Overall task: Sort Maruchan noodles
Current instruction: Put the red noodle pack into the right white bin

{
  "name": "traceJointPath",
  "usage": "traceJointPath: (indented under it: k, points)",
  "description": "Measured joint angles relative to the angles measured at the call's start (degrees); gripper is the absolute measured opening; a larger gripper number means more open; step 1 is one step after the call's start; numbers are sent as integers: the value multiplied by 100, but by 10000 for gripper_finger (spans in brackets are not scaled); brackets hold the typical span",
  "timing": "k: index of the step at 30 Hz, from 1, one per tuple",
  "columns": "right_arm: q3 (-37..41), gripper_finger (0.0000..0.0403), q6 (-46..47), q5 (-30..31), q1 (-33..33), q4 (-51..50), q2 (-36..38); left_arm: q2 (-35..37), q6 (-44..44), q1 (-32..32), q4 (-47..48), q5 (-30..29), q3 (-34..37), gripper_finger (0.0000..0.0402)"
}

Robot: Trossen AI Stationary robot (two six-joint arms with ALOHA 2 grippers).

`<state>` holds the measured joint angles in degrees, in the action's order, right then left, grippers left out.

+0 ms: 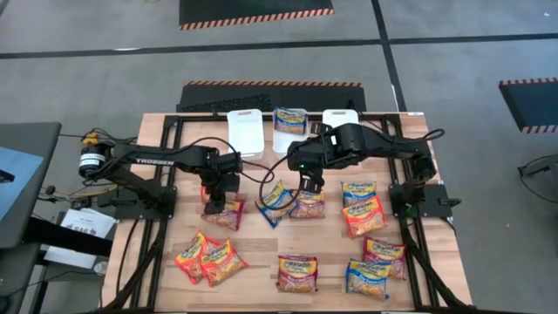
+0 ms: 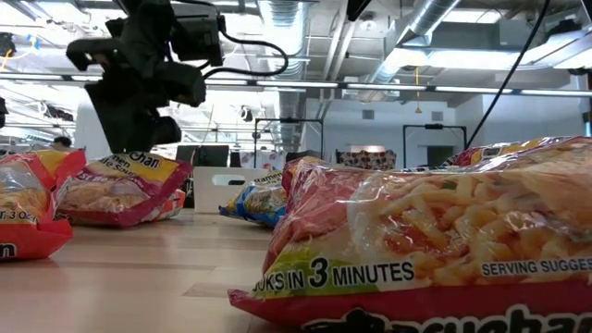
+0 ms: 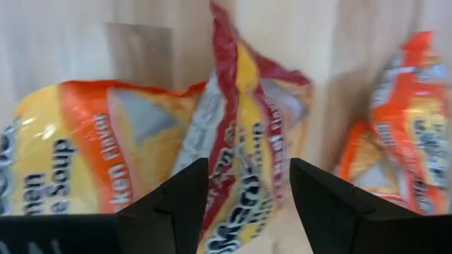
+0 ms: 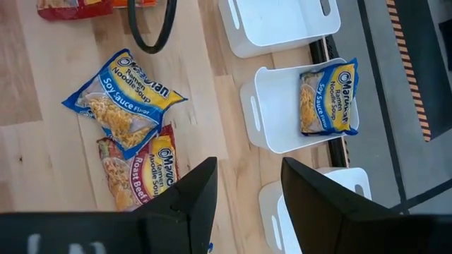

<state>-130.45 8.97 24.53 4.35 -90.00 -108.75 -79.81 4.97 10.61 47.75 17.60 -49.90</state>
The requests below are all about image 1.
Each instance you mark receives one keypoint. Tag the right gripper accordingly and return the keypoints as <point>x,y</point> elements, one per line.
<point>311,154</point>

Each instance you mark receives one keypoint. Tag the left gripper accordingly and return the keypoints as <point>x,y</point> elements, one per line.
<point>220,185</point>

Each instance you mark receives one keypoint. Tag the red Maruchan beef ramen pack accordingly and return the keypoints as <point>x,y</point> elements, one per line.
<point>297,275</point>
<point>309,209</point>
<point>385,257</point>
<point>231,216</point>

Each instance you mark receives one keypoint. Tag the orange Maruchan chicken ramen pack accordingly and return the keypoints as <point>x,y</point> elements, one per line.
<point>224,264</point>
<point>203,194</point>
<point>364,218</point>
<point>188,257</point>

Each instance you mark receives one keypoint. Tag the blue Maruchan soy ramen pack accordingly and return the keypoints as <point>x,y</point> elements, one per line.
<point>357,192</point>
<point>290,122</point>
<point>279,198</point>
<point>368,279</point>

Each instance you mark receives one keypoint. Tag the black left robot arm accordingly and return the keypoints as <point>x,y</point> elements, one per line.
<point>174,159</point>

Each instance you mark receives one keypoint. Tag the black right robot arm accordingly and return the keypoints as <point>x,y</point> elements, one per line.
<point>392,144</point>

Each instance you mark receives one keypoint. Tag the white plastic bin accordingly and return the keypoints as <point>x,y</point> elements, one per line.
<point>245,131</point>
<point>340,117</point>
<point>281,141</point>

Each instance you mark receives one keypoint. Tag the black hazard-striped floor mat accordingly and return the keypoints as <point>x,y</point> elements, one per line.
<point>532,104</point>
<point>257,8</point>
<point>270,93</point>

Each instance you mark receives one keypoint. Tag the clear plastic cup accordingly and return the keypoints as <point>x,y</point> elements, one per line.
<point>100,267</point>

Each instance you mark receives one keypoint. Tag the printed white paper sheet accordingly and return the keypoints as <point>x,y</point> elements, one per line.
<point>87,222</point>

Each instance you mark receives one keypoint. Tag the yellow power plug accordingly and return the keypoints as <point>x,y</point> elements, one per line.
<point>90,139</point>

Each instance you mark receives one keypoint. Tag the black desk beam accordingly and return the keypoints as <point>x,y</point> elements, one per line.
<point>65,237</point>

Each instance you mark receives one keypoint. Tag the grey desk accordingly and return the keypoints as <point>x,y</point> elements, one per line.
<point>39,135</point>

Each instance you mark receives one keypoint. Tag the blue desk pad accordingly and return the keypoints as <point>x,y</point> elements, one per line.
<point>19,192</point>

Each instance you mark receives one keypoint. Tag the dark grey cabinet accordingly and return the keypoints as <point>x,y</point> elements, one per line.
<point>17,270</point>

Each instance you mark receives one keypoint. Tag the flat black device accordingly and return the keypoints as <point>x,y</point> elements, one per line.
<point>5,176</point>

